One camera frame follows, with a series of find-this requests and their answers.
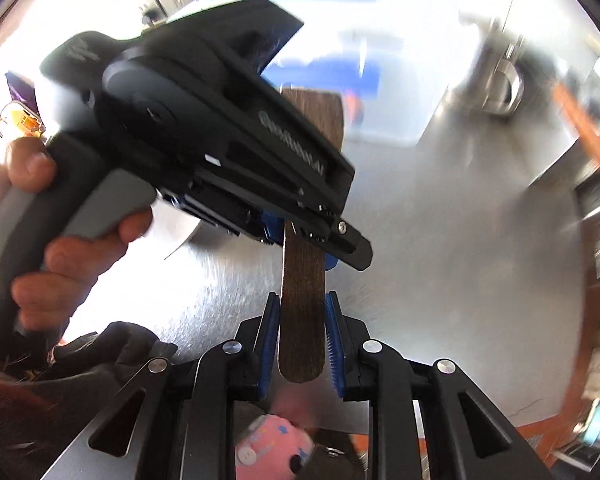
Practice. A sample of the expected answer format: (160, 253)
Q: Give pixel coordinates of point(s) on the pink patterned clothing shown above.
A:
(275, 440)

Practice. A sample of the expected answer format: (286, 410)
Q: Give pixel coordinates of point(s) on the wooden spatula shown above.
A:
(302, 310)

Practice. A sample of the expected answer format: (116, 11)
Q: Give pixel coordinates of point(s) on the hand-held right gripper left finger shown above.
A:
(269, 345)

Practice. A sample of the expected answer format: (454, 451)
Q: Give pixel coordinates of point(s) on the yellow plastic object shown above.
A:
(27, 120)

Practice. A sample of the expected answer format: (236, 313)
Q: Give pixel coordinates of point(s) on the dark purple cloth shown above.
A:
(20, 87)

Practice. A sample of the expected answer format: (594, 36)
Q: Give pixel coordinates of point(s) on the white square dish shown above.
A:
(177, 235)

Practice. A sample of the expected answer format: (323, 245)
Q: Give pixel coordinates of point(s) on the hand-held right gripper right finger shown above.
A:
(336, 345)

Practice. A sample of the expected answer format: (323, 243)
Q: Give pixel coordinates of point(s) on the steel pot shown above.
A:
(500, 80)

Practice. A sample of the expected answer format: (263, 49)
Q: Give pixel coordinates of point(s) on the person's left hand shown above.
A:
(80, 260)

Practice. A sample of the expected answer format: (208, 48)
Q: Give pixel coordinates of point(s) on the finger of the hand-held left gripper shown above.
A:
(347, 242)
(269, 227)

